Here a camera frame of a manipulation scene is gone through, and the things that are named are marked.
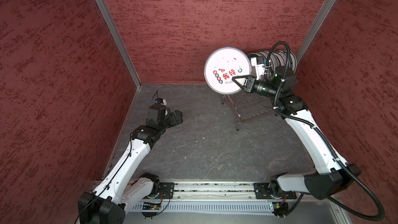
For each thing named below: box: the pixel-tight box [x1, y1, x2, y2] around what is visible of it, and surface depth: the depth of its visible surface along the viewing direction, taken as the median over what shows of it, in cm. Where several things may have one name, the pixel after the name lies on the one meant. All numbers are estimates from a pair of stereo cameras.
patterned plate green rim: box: [289, 50, 297, 74], surface depth 77 cm
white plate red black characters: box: [274, 51, 288, 66], surface depth 79 cm
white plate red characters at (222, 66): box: [203, 46, 252, 96], surface depth 64 cm
